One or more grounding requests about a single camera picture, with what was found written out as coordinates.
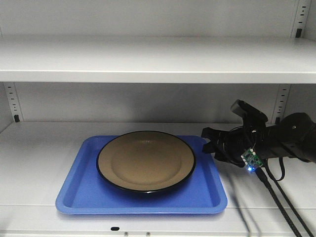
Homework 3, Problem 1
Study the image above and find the blue plastic tray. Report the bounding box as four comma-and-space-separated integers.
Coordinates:
55, 135, 228, 215

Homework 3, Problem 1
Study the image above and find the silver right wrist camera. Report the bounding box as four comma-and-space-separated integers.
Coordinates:
231, 99, 268, 122

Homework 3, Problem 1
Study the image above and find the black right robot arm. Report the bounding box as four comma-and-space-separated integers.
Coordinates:
201, 113, 316, 167

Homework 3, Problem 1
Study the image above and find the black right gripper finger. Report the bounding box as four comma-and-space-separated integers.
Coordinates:
201, 127, 224, 140
202, 141, 220, 154

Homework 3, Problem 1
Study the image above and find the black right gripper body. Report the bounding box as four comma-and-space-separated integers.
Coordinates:
214, 126, 264, 167

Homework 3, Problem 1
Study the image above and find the right braided black cable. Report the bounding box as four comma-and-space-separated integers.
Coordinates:
255, 169, 314, 237

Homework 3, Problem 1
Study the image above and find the green right circuit board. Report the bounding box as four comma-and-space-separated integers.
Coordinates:
240, 148, 263, 172

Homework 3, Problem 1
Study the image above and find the beige plate with black rim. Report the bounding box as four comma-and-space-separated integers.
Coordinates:
96, 131, 196, 193

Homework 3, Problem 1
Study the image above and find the white upper cabinet shelf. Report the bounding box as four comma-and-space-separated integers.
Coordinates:
0, 36, 316, 83

